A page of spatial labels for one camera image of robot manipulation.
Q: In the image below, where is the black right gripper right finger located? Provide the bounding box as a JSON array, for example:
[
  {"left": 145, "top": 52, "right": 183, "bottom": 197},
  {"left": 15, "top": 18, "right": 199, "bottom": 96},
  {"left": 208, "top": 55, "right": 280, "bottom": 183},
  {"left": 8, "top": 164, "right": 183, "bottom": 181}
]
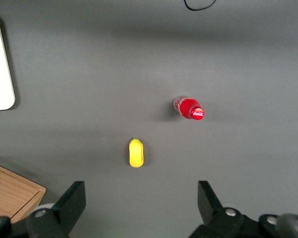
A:
[{"left": 191, "top": 180, "right": 244, "bottom": 238}]

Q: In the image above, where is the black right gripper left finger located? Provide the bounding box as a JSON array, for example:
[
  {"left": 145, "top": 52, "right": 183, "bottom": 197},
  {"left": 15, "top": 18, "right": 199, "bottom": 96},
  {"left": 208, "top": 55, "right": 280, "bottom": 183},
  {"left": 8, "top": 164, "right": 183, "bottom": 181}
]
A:
[{"left": 26, "top": 180, "right": 86, "bottom": 238}]

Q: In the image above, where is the white rectangular tray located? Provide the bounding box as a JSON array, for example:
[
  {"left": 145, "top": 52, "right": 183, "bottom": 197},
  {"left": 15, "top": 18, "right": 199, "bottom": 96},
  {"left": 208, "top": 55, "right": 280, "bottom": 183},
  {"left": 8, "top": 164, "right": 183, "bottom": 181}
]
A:
[{"left": 0, "top": 11, "right": 16, "bottom": 112}]

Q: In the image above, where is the wooden two-drawer cabinet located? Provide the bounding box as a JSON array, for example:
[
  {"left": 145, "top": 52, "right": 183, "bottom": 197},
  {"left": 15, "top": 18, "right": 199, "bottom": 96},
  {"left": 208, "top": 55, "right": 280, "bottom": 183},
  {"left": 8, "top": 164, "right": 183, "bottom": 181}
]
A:
[{"left": 0, "top": 161, "right": 47, "bottom": 224}]

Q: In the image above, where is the yellow lemon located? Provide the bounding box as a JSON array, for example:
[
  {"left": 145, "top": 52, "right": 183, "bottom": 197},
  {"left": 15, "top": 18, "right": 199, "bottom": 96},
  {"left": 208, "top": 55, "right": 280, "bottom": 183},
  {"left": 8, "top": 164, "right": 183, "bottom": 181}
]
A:
[{"left": 128, "top": 137, "right": 145, "bottom": 168}]

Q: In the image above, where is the red cola bottle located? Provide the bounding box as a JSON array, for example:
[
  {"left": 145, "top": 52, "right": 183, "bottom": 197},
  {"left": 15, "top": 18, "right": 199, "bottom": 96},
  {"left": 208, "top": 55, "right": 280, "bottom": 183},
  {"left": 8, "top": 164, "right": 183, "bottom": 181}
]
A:
[{"left": 173, "top": 95, "right": 205, "bottom": 121}]

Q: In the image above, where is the thin black looped cable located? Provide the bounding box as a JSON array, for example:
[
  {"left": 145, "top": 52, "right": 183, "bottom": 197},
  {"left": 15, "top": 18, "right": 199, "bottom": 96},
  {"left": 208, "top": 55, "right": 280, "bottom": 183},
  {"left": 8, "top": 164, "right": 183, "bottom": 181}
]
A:
[{"left": 183, "top": 0, "right": 217, "bottom": 11}]

